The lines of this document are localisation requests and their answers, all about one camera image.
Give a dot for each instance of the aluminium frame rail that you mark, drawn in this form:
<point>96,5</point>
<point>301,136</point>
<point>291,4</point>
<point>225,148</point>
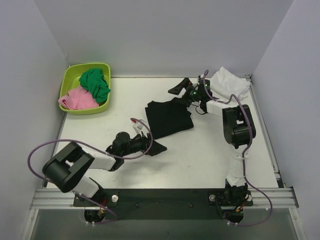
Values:
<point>53,198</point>

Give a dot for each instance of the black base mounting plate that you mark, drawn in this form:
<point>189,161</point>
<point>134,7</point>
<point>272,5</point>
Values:
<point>165,204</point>

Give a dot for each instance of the green t-shirt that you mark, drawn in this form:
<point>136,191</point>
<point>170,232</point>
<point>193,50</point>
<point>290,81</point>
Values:
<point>93,81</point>

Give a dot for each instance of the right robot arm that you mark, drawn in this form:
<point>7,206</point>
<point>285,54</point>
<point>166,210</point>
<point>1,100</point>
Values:
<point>238,131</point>

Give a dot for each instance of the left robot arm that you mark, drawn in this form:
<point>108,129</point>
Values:
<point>68,167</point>

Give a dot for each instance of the lime green plastic tub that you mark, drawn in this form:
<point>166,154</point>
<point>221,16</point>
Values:
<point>71,80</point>

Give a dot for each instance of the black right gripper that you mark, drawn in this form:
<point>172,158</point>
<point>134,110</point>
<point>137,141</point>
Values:
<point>186,90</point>

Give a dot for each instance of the white t-shirt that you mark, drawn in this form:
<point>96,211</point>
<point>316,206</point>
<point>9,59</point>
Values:
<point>225,84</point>

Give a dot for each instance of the pink t-shirt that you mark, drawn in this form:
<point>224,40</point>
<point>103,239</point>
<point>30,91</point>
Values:
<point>78,99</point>

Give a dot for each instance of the black t-shirt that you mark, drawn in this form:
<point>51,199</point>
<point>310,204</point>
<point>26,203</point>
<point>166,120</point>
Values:
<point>168,118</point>

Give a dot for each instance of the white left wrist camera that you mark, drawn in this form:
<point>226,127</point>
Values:
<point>138,126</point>

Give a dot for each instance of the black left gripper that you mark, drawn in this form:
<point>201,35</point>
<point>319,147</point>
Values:
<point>146,144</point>

